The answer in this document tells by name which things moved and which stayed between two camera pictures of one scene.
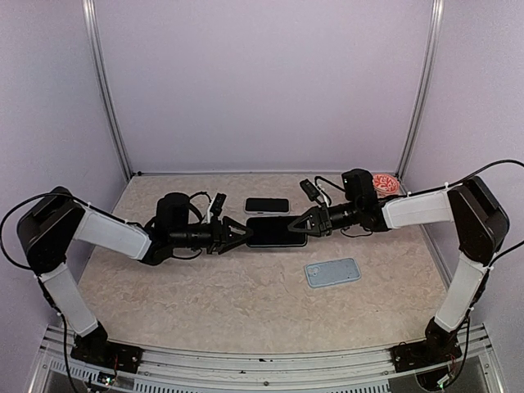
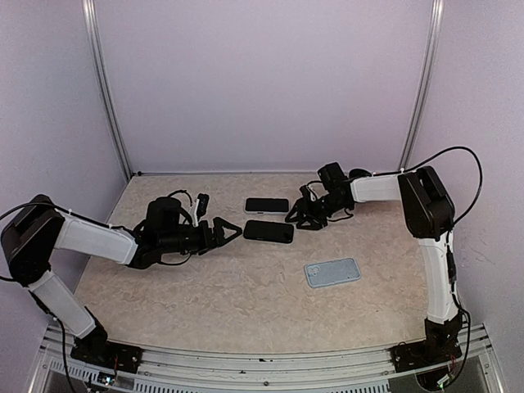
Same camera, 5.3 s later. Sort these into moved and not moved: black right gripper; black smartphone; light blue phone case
Moved: black right gripper
Not moved: black smartphone; light blue phone case
